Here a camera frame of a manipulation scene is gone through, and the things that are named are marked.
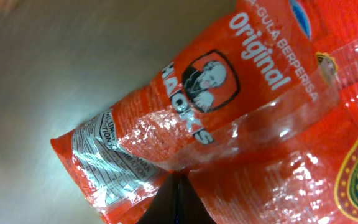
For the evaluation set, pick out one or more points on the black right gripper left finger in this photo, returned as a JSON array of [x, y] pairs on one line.
[[163, 208]]

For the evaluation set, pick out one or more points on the red snack bag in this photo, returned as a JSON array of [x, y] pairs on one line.
[[260, 112]]

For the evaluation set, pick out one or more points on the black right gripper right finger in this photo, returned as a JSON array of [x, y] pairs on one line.
[[190, 209]]

